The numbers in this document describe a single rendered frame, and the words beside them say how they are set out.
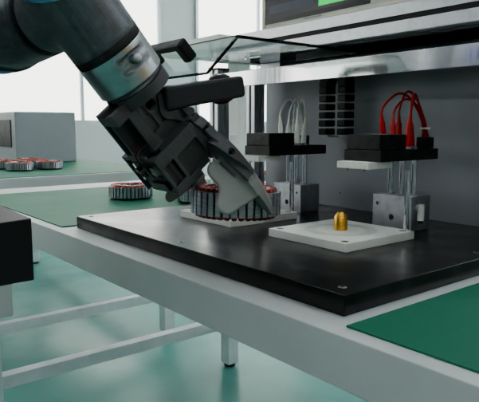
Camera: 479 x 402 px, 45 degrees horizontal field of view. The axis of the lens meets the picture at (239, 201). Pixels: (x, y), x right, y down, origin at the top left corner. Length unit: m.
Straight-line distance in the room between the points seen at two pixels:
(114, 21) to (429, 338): 0.41
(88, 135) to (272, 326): 5.25
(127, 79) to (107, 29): 0.05
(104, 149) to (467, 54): 5.18
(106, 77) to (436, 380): 0.40
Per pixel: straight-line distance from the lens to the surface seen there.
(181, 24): 6.39
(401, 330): 0.55
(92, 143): 5.80
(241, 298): 0.63
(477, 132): 1.01
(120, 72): 0.59
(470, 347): 0.53
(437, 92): 1.05
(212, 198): 0.67
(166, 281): 0.75
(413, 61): 0.89
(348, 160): 0.89
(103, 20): 0.58
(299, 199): 1.08
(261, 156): 1.02
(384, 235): 0.82
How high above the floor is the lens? 0.93
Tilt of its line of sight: 7 degrees down
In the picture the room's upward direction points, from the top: straight up
